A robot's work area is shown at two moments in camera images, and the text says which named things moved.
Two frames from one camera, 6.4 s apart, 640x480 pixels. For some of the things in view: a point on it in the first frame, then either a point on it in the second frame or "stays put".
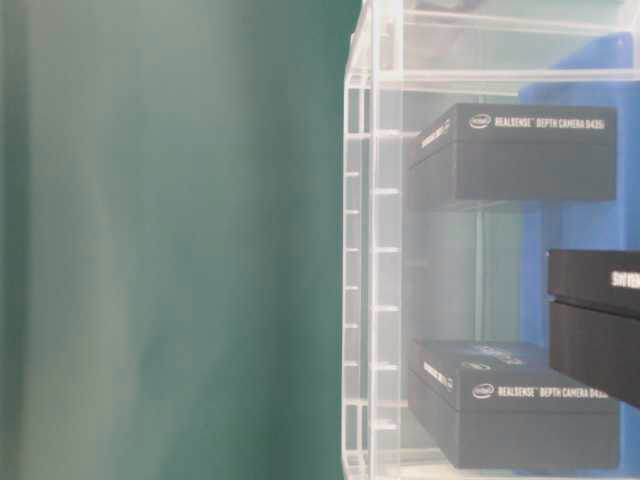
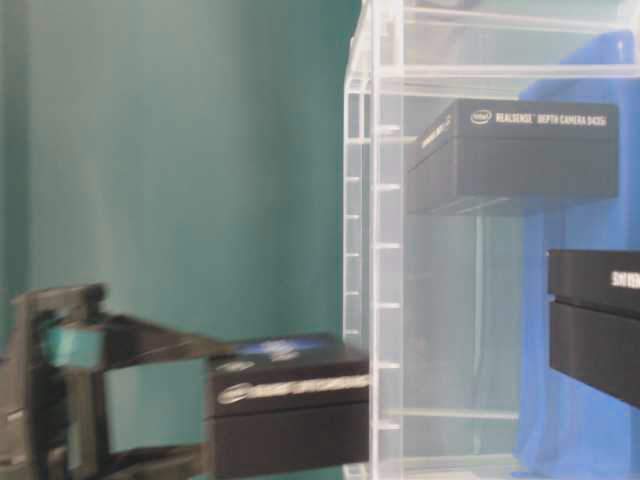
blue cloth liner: (599, 70) stays put
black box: (499, 405) to (290, 408)
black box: (594, 297) stays put
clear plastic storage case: (491, 241) stays put
